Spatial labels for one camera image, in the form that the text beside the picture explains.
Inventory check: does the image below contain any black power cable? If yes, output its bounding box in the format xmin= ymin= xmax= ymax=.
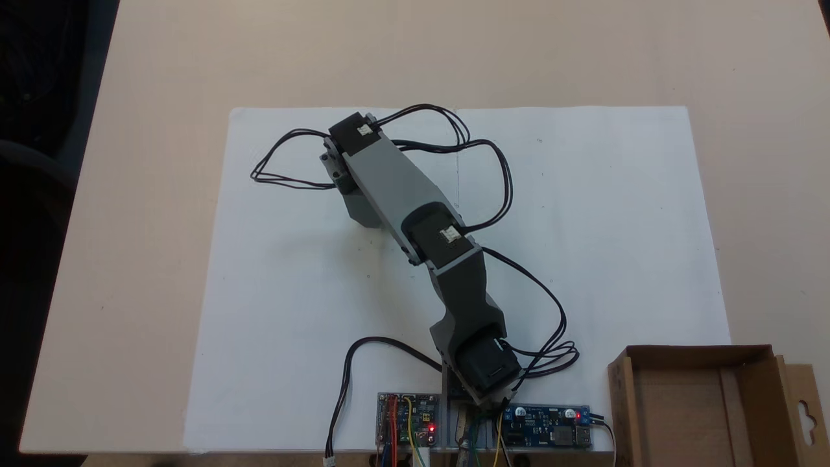
xmin=324 ymin=337 xmax=449 ymax=466

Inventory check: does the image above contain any black gripper servo cable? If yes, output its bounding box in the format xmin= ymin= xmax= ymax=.
xmin=250 ymin=128 xmax=339 ymax=191

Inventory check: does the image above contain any driver circuit board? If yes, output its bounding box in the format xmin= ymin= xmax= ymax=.
xmin=377 ymin=392 xmax=441 ymax=449

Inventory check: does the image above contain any brown cardboard box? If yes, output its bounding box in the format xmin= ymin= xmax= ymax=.
xmin=607 ymin=344 xmax=824 ymax=467

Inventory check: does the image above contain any black base servo cable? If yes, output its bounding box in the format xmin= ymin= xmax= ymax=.
xmin=479 ymin=246 xmax=582 ymax=385

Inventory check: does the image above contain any coloured jumper wire bundle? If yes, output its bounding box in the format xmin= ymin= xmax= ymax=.
xmin=379 ymin=394 xmax=514 ymax=467

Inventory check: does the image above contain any blue power circuit board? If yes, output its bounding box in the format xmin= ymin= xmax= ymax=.
xmin=502 ymin=405 xmax=593 ymax=450

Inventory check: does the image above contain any black forearm servo cable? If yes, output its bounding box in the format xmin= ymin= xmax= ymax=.
xmin=372 ymin=103 xmax=515 ymax=235

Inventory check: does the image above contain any white paper sheet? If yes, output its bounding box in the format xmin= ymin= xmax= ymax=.
xmin=183 ymin=106 xmax=462 ymax=453
xmin=454 ymin=105 xmax=733 ymax=452

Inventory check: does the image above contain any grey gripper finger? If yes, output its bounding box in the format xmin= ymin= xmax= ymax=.
xmin=342 ymin=187 xmax=385 ymax=230

